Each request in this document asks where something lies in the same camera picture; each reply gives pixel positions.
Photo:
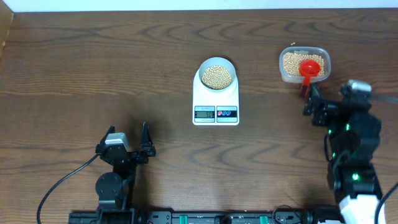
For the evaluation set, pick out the clear plastic container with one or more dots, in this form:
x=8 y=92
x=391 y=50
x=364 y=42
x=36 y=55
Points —
x=305 y=50

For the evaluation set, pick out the yellow soybeans in container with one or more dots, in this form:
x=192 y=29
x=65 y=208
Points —
x=291 y=62

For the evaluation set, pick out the soybeans in bowl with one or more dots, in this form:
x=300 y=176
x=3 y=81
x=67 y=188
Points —
x=216 y=77

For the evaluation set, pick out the orange measuring scoop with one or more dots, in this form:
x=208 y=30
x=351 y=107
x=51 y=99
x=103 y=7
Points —
x=308 y=69

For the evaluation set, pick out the white digital kitchen scale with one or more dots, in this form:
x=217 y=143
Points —
x=215 y=107

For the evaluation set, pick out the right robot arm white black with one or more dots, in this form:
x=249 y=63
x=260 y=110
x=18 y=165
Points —
x=352 y=138

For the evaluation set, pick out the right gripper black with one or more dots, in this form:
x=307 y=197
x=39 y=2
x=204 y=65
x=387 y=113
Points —
x=326 y=107

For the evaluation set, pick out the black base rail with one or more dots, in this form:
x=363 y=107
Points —
x=217 y=217

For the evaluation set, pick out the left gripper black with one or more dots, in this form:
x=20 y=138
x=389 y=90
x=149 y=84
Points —
x=146 y=144

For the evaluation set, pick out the grey white bowl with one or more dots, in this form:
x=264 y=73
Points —
x=217 y=61

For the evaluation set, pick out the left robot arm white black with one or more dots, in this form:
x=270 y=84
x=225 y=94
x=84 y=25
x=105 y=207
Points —
x=115 y=188

